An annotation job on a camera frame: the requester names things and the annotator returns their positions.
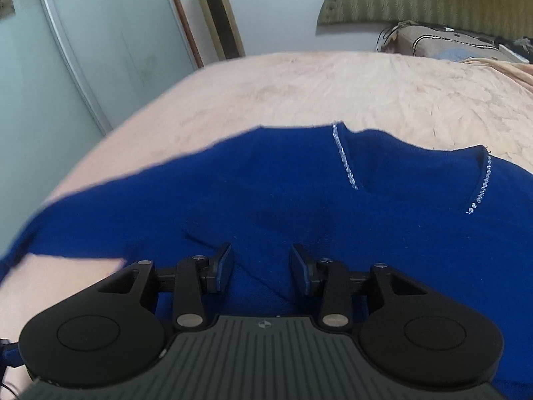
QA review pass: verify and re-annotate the blue knit sweater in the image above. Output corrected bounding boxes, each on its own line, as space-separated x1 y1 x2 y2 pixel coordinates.
1 123 532 399

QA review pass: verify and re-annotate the black dark clothes pile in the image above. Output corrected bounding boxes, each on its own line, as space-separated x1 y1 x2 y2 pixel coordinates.
494 36 533 61

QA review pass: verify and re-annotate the pink bed sheet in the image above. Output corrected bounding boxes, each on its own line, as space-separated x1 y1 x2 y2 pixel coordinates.
0 50 533 397

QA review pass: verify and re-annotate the beige patterned pillow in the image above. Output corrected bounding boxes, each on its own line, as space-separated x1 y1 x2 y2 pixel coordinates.
383 24 532 63

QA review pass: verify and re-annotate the gold tower fan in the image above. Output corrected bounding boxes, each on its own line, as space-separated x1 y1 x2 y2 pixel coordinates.
198 0 245 61

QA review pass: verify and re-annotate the orange peach blanket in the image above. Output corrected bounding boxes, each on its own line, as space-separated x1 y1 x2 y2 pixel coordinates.
457 58 532 103

